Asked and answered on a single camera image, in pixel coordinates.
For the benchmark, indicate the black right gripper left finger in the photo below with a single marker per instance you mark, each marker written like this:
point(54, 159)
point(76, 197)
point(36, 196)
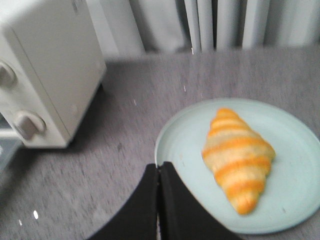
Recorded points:
point(137, 219)

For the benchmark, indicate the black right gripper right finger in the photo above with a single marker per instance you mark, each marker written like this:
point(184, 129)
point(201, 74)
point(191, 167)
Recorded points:
point(181, 216)

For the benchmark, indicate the golden croissant bread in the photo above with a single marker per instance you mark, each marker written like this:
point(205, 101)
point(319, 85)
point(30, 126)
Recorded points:
point(239, 158)

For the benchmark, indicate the lower cream oven knob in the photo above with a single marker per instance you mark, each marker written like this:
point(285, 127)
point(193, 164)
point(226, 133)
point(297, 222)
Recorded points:
point(28, 124)

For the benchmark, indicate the cream oven knob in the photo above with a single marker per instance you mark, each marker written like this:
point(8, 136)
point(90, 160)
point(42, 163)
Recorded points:
point(28, 124)
point(7, 76)

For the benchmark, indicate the cream white toaster oven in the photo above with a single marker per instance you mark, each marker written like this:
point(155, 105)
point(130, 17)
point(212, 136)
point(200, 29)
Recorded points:
point(52, 47)

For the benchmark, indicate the upper cream oven knob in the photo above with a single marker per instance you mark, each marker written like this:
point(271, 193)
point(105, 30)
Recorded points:
point(7, 76)

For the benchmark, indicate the light green round plate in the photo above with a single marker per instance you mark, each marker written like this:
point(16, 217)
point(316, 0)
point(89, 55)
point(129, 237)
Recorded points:
point(292, 190)

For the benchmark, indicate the grey white curtain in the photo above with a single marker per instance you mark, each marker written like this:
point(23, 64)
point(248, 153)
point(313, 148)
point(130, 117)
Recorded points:
point(127, 28)

